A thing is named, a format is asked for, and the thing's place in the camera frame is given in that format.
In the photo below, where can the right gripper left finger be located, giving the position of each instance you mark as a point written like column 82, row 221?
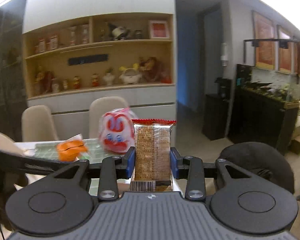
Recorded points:
column 112, row 169

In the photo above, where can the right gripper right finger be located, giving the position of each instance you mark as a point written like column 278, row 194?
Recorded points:
column 189, row 168

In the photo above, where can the wafer biscuit packet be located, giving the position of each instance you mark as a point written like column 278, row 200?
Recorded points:
column 152, row 171

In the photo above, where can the green checked tablecloth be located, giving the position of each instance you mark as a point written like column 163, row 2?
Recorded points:
column 47, row 150

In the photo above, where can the cream cartoon tote bag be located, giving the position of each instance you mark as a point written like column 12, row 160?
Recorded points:
column 10, row 147

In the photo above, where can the red rabbit snack bag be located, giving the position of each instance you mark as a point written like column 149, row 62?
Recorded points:
column 118, row 135

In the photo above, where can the orange tissue box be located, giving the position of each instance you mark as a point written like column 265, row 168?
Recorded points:
column 71, row 149

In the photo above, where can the beige dining chair left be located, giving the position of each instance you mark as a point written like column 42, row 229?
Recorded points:
column 37, row 124

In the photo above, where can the black jacket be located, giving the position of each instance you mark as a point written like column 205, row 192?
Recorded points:
column 262, row 160

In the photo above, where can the black aquarium cabinet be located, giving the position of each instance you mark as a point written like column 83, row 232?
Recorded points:
column 261, row 114

